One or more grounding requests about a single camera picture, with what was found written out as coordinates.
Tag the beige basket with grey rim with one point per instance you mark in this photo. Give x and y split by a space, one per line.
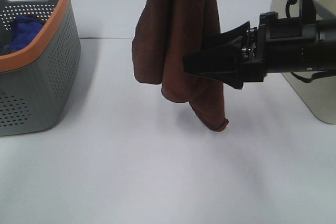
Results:
319 95

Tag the grey basket with orange rim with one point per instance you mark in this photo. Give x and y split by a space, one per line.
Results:
36 80

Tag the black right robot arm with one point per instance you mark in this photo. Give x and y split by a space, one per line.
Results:
248 54

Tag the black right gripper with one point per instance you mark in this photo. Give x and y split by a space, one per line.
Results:
282 45

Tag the brown towel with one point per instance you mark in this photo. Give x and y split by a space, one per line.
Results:
168 30

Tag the blue towel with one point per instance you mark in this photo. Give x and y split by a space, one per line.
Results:
24 28

